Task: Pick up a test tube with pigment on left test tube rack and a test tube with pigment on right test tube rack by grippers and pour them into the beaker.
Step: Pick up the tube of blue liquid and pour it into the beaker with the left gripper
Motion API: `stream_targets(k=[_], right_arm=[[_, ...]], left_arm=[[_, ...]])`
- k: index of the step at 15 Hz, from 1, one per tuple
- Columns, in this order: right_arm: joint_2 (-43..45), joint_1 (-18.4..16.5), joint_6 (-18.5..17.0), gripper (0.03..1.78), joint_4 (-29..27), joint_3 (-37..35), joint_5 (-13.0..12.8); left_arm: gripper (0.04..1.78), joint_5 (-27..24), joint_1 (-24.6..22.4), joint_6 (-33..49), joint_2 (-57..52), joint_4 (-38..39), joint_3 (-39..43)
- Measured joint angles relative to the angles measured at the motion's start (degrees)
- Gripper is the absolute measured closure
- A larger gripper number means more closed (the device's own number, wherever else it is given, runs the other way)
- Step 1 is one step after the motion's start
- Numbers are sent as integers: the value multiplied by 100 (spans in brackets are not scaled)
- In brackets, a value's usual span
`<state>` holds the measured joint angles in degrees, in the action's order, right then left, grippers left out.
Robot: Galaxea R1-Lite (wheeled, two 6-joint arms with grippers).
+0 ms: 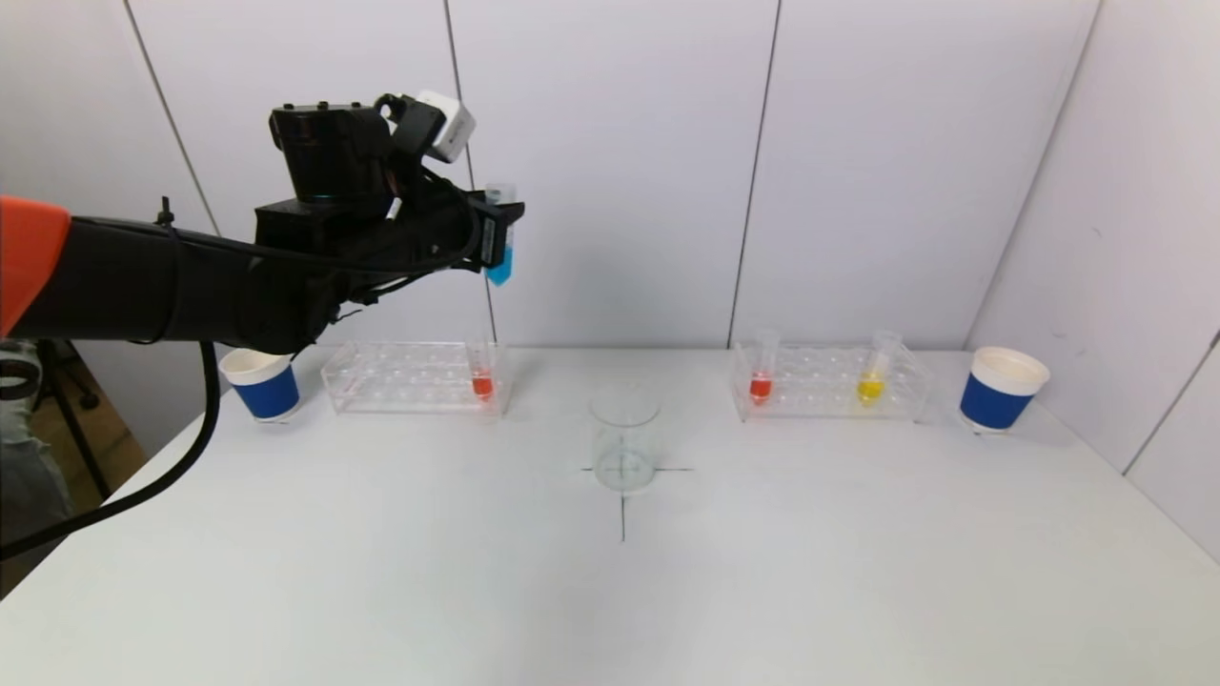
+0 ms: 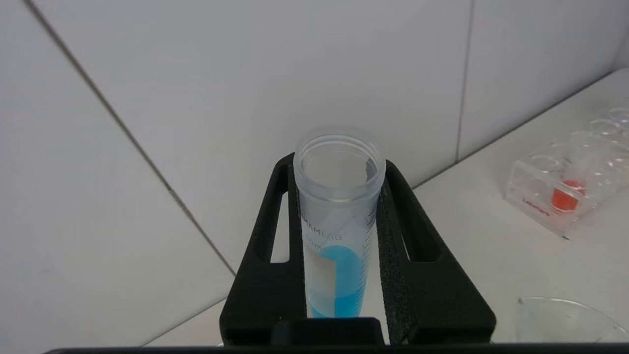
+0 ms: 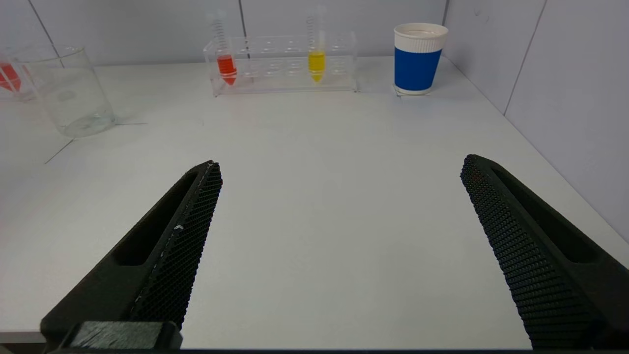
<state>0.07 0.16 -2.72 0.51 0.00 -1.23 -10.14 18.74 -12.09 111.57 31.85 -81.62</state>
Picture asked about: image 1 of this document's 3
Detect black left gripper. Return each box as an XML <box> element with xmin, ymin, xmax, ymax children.
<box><xmin>407</xmin><ymin>173</ymin><xmax>526</xmax><ymax>271</ymax></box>

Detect test tube with blue pigment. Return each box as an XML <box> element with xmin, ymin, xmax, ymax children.
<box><xmin>483</xmin><ymin>182</ymin><xmax>519</xmax><ymax>288</ymax></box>

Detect test tube with red pigment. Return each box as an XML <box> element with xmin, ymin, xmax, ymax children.
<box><xmin>465</xmin><ymin>335</ymin><xmax>498</xmax><ymax>403</ymax></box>
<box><xmin>747</xmin><ymin>330</ymin><xmax>781</xmax><ymax>407</ymax></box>

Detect clear acrylic test tube rack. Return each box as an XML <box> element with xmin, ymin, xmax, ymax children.
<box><xmin>729</xmin><ymin>342</ymin><xmax>933</xmax><ymax>424</ymax></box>
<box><xmin>320</xmin><ymin>340</ymin><xmax>513</xmax><ymax>418</ymax></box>

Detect clear glass beaker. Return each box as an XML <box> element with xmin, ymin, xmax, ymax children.
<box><xmin>587</xmin><ymin>381</ymin><xmax>662</xmax><ymax>494</ymax></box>

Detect test tube with yellow pigment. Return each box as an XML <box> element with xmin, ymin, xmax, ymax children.
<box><xmin>854</xmin><ymin>330</ymin><xmax>903</xmax><ymax>409</ymax></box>

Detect white paper cup blue sleeve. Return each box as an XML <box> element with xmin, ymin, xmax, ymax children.
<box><xmin>958</xmin><ymin>346</ymin><xmax>1051</xmax><ymax>436</ymax></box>
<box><xmin>218</xmin><ymin>348</ymin><xmax>304</xmax><ymax>424</ymax></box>

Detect person in grey jeans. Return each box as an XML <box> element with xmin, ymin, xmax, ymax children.
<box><xmin>0</xmin><ymin>338</ymin><xmax>75</xmax><ymax>575</ymax></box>

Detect thin black camera cable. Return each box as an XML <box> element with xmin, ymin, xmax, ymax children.
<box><xmin>329</xmin><ymin>170</ymin><xmax>483</xmax><ymax>306</ymax></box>

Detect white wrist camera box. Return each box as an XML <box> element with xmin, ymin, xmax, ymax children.
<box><xmin>395</xmin><ymin>90</ymin><xmax>477</xmax><ymax>164</ymax></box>

